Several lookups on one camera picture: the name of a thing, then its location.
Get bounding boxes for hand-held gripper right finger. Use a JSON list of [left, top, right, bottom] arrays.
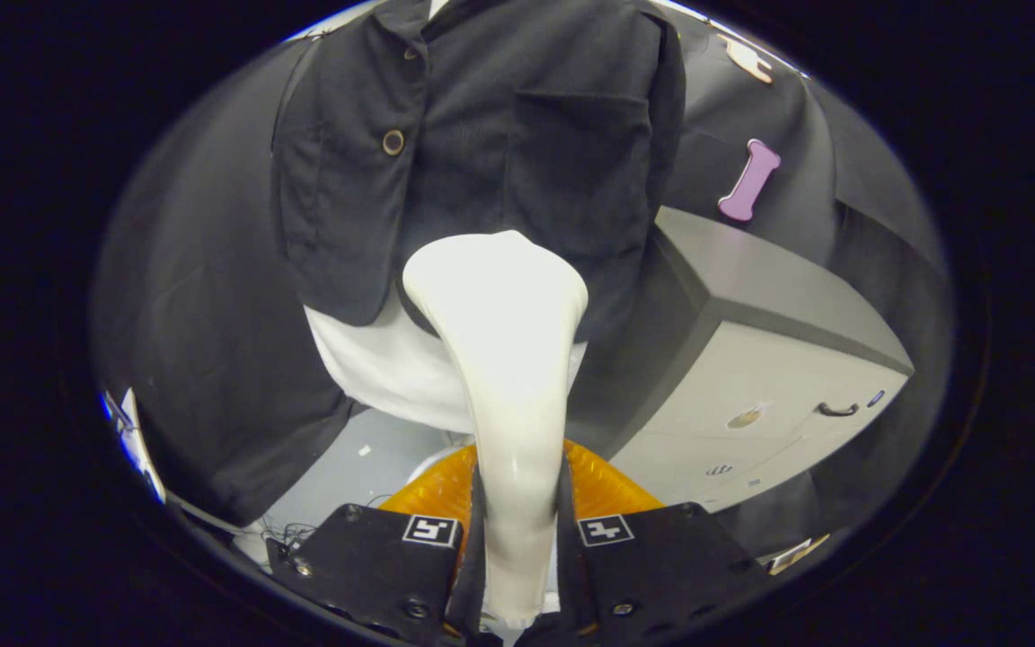
[[558, 439, 770, 641]]

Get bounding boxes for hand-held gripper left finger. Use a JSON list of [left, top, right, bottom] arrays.
[[266, 442, 488, 644]]

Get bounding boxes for white garment steamer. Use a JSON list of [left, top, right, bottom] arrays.
[[402, 230, 590, 630]]

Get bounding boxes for black suit jacket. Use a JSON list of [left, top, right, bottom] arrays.
[[270, 0, 687, 342]]

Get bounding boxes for white mannequin torso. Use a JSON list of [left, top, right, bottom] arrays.
[[304, 0, 588, 434]]

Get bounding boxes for grey cabinet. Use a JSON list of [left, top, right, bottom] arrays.
[[567, 207, 916, 513]]

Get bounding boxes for black backdrop cloth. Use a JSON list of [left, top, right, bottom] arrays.
[[91, 0, 954, 531]]

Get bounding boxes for tangled black floor cables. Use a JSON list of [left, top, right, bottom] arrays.
[[257, 521, 316, 563]]

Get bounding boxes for white floor cord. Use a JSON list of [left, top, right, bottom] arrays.
[[167, 494, 249, 540]]

